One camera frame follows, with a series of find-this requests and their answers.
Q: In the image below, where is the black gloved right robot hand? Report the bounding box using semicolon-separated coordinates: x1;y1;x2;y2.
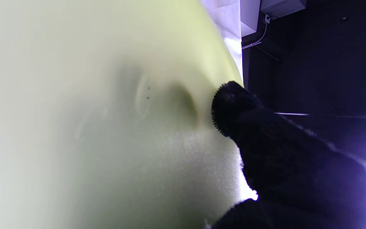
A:
207;81;366;229

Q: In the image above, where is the yellow-green translucent file folder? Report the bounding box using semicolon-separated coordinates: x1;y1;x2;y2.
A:
0;0;244;229

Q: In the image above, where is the white wall cable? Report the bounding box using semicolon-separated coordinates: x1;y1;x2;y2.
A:
242;14;271;50

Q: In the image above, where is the white wall box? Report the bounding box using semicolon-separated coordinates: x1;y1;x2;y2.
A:
260;0;307;19

